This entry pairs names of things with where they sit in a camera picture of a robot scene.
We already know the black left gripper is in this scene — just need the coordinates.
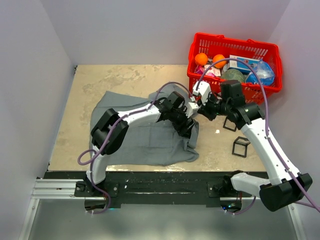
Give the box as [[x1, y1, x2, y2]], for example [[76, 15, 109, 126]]
[[168, 106, 196, 139]]

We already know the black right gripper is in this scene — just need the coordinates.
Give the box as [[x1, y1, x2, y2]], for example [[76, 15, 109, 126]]
[[197, 91, 231, 121]]

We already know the grey button-up shirt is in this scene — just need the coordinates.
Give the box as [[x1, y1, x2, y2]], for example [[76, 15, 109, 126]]
[[90, 84, 199, 166]]

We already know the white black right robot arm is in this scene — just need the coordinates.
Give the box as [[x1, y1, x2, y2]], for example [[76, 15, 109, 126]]
[[192, 80, 313, 212]]

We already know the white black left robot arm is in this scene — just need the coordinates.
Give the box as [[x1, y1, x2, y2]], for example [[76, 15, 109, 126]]
[[85, 91, 199, 196]]

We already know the green melon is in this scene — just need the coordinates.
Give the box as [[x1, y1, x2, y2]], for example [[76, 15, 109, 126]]
[[220, 68, 246, 83]]

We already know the pink white small box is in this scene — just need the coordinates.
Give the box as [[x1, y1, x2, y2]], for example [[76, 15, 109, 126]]
[[194, 64, 221, 77]]

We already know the orange fruit right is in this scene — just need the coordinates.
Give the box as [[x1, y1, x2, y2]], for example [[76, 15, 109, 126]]
[[212, 54, 228, 69]]

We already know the orange fruit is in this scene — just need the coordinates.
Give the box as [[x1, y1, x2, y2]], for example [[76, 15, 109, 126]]
[[194, 52, 208, 66], [212, 54, 228, 69]]

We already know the white blue light bulb box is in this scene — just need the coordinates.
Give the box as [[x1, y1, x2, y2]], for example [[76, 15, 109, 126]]
[[228, 55, 259, 75]]

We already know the blue plastic bag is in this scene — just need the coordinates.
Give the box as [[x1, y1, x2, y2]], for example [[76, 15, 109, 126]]
[[245, 60, 275, 86]]

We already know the orange fruit left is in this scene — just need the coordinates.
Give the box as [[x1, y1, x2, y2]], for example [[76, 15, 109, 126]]
[[194, 52, 208, 66]]

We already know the red plastic shopping basket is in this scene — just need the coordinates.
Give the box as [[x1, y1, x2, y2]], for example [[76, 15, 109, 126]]
[[187, 32, 283, 97]]

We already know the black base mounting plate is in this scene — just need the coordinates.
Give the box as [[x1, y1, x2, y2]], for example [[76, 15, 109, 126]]
[[43, 171, 279, 210]]

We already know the black rectangular frame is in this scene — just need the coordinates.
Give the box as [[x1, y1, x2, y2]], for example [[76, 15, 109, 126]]
[[222, 117, 237, 132]]

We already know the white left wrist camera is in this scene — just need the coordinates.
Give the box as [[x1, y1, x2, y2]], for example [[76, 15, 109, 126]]
[[185, 102, 199, 118]]

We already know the black open box frame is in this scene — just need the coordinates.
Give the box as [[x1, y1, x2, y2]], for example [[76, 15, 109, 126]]
[[231, 136, 251, 158]]

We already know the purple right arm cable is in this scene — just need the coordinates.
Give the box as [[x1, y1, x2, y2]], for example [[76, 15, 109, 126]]
[[196, 57, 320, 216]]

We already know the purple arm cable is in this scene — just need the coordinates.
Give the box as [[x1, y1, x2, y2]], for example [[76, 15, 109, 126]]
[[77, 81, 195, 215], [196, 57, 320, 216]]

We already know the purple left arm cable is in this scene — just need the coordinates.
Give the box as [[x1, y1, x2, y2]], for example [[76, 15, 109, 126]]
[[77, 81, 195, 215]]

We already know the aluminium frame rail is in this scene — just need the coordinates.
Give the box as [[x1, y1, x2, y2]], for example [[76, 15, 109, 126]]
[[18, 177, 78, 240]]

